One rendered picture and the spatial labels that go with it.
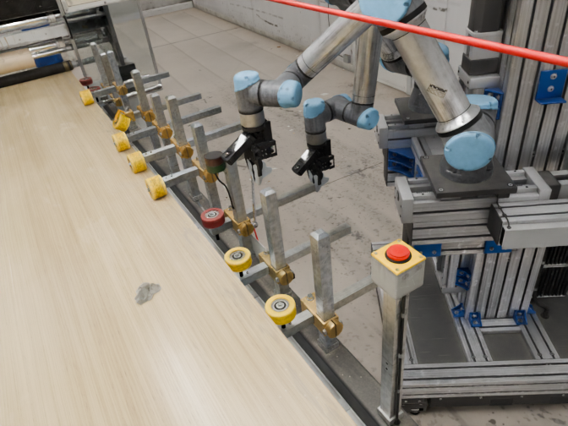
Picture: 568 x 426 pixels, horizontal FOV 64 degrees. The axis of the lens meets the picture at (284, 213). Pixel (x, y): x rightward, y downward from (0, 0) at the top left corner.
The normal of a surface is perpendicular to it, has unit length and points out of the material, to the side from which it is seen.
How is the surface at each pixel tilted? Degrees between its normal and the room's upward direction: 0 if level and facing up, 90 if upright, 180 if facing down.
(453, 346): 0
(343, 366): 0
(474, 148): 97
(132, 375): 0
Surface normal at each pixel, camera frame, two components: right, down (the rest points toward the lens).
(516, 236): -0.03, 0.58
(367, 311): -0.11, -0.81
